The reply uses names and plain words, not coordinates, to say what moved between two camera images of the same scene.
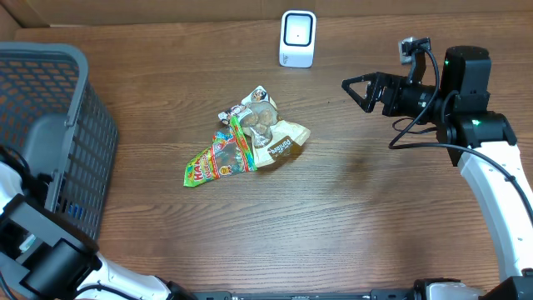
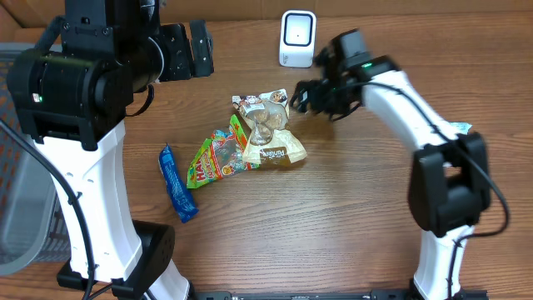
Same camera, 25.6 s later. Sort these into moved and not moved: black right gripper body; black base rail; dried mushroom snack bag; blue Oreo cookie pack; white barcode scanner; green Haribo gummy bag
Moved: blue Oreo cookie pack; black right gripper body; dried mushroom snack bag
Not moved: green Haribo gummy bag; white barcode scanner; black base rail
